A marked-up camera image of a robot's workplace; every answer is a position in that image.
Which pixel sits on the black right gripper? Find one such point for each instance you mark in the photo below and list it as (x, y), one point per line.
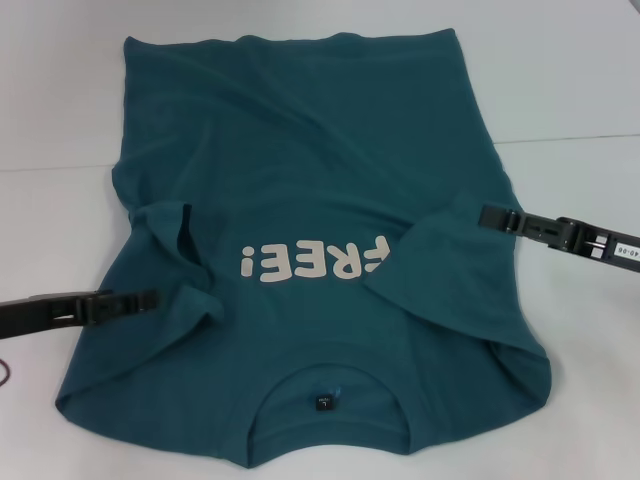
(600, 240)

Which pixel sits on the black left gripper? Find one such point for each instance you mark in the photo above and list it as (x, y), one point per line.
(45, 312)

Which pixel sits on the teal t-shirt with FREE print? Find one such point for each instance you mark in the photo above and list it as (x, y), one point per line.
(300, 150)

